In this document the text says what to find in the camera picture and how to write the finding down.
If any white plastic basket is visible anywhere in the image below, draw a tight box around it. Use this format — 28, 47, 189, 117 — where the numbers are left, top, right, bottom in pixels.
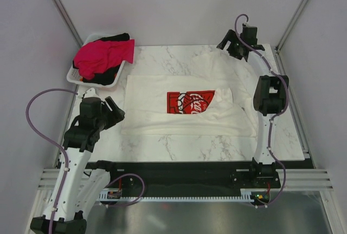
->
66, 33, 135, 90

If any white t-shirt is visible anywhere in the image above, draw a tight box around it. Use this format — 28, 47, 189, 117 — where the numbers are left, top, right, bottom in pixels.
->
121, 51, 258, 138

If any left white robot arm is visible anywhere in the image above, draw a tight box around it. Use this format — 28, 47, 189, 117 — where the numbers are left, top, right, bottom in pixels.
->
30, 96, 125, 233

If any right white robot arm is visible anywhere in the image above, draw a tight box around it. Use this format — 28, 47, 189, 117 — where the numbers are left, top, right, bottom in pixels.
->
217, 24, 289, 187

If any black t-shirt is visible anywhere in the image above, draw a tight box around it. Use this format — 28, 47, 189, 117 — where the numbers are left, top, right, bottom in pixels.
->
73, 33, 131, 86

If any red t-shirt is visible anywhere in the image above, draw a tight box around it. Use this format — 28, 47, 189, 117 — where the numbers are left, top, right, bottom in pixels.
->
73, 39, 135, 80

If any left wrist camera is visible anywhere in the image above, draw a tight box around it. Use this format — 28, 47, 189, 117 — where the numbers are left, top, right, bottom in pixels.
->
77, 88, 99, 100

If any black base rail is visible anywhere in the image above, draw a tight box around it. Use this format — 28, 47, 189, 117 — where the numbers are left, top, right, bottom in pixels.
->
86, 160, 315, 199

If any right aluminium frame post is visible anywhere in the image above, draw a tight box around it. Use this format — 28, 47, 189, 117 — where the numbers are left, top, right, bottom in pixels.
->
274, 0, 311, 53

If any aluminium frame post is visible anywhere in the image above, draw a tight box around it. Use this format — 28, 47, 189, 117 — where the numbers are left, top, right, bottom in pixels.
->
52, 0, 83, 47
274, 0, 311, 53

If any white slotted cable duct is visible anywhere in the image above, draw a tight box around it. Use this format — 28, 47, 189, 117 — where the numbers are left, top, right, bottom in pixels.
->
97, 189, 270, 203

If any left aluminium frame post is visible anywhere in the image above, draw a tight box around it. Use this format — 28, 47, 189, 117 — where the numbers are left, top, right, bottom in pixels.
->
52, 0, 83, 47

